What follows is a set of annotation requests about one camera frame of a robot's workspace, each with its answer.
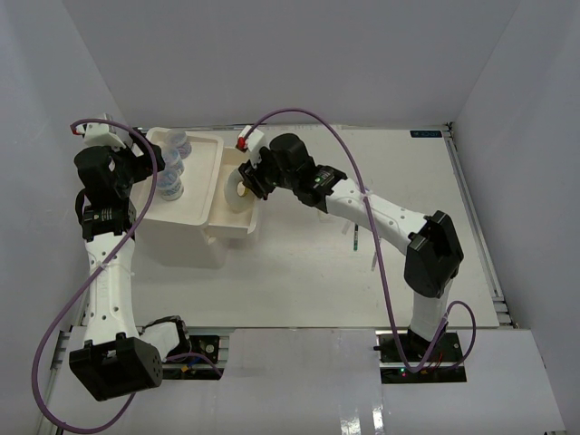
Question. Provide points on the white three-drawer storage box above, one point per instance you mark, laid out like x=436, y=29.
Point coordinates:
x=173, y=233

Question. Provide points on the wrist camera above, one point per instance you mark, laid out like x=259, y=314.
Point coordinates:
x=250, y=141
x=99, y=134

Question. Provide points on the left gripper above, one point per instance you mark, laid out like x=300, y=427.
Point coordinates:
x=143, y=163

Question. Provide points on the dark green pen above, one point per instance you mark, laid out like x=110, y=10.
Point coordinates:
x=355, y=237

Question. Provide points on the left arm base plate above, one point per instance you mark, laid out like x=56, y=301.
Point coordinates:
x=204, y=358

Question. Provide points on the clear pen cap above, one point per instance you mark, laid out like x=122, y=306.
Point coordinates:
x=346, y=227

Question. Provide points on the white top drawer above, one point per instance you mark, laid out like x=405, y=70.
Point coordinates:
x=224, y=221

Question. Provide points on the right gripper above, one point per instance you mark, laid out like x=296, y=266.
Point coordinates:
x=252, y=174

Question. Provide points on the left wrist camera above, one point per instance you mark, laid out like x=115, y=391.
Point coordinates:
x=99, y=134

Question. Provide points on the blue table label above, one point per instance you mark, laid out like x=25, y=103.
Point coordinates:
x=426, y=134

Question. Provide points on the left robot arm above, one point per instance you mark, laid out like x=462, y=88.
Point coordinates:
x=117, y=358

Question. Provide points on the clear jar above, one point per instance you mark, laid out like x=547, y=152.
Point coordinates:
x=173, y=160
x=169, y=185
x=179, y=140

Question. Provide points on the white wide tape roll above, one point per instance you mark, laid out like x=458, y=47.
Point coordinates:
x=239, y=198

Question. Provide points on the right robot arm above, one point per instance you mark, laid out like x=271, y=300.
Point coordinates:
x=429, y=243

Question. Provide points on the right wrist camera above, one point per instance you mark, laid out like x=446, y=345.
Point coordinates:
x=250, y=141

